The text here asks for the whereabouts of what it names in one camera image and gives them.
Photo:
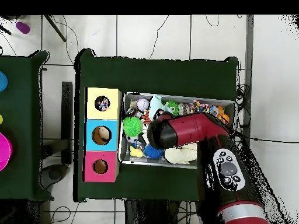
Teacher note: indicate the green spiky rubber ball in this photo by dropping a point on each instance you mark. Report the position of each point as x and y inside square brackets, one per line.
[132, 126]

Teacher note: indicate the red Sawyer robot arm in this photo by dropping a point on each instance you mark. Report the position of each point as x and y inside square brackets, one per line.
[191, 128]

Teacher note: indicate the shallow clear mesh bin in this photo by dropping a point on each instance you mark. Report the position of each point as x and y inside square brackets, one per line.
[126, 158]

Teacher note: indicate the wooden box with three holes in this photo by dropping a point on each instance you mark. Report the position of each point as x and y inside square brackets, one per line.
[102, 114]

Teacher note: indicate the orange striped tiger plush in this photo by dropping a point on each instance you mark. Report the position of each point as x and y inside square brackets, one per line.
[146, 117]

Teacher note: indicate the light blue waffle cloth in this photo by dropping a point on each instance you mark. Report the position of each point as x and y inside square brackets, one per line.
[155, 105]

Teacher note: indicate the white toy baseball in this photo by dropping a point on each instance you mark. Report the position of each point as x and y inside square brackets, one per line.
[143, 104]

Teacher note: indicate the silver drinks can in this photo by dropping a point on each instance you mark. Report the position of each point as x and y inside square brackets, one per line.
[131, 111]

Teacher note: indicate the green spiky ball with eyes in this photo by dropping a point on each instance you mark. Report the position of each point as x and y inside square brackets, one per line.
[173, 107]

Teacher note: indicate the yellow duck plush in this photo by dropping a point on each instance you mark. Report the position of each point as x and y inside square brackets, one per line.
[136, 152]

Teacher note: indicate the cream waffle cloth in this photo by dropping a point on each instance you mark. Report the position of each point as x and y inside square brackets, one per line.
[181, 154]

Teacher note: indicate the orange toy basketball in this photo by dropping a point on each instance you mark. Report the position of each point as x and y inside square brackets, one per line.
[224, 117]

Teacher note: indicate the grey round floor base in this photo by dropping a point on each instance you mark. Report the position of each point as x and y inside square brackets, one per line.
[55, 173]

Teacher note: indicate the dark green side table cloth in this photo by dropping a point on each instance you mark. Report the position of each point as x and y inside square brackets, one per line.
[23, 93]

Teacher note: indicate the black rod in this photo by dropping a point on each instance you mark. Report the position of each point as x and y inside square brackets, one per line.
[55, 28]

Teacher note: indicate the pink round disc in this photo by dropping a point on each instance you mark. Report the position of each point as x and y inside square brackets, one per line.
[4, 151]

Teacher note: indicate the small yellow object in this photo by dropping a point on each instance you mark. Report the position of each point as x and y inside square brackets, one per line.
[0, 119]

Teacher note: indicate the blue round object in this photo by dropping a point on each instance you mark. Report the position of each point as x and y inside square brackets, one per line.
[2, 81]

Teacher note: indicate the purple bottle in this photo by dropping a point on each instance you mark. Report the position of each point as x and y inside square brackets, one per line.
[22, 27]

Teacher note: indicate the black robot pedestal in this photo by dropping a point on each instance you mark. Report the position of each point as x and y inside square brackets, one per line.
[151, 212]

